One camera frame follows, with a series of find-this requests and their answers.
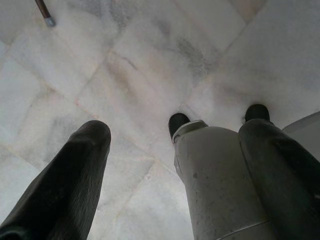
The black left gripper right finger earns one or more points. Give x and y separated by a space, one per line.
282 180

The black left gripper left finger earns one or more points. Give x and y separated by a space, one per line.
62 187

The black robot right foot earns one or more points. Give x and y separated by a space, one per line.
257 112

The black robot foot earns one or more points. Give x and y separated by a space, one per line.
176 123
257 112

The black robot left foot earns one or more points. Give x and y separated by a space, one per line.
176 123

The brown furniture leg grey cap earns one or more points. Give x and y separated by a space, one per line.
46 13

